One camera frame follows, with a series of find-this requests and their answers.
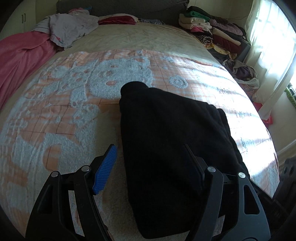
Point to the orange white plaid blanket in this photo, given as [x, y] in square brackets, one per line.
[67, 113]

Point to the pink blanket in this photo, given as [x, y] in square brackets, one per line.
[21, 55]

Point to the beige bed sheet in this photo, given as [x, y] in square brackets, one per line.
[141, 36]

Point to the black sweater orange cuffs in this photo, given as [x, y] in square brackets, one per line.
[156, 127]

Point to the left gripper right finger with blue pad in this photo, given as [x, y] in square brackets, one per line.
[231, 209]

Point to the lilac crumpled garment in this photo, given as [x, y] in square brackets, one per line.
[64, 29]

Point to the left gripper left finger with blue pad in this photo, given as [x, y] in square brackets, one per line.
[51, 217]

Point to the basket of purple clothes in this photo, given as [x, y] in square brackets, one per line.
[242, 73]

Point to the dark grey headboard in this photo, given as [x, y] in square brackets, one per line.
[167, 11]

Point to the white wardrobe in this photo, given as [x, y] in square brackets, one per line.
[26, 15]

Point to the stack of folded clothes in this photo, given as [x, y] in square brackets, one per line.
[222, 39]

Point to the white curtain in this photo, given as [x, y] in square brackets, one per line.
[272, 52]

